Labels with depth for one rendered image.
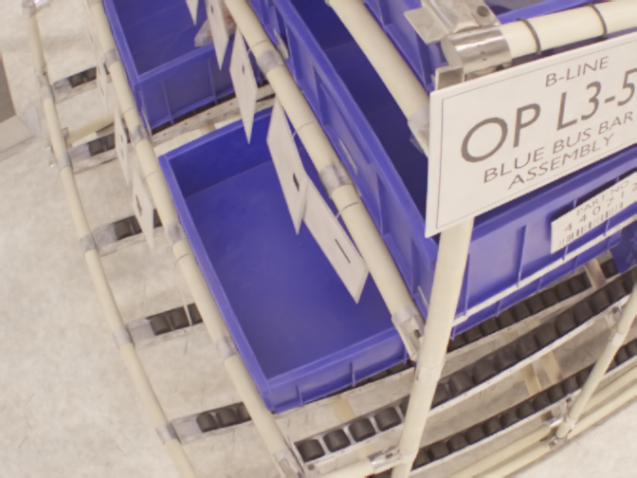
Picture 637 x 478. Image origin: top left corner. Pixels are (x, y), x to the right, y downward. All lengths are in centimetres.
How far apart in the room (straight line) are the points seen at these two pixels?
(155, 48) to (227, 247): 40
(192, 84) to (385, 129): 46
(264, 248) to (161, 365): 79
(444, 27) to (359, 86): 65
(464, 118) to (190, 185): 95
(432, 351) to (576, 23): 55
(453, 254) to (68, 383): 153
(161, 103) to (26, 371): 91
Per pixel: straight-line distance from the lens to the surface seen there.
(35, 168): 281
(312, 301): 175
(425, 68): 102
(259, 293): 176
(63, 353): 257
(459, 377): 171
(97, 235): 217
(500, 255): 131
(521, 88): 91
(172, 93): 186
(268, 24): 157
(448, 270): 115
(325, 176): 147
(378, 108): 150
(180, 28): 202
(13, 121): 277
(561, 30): 89
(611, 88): 100
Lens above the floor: 233
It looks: 63 degrees down
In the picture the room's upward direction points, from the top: 1 degrees counter-clockwise
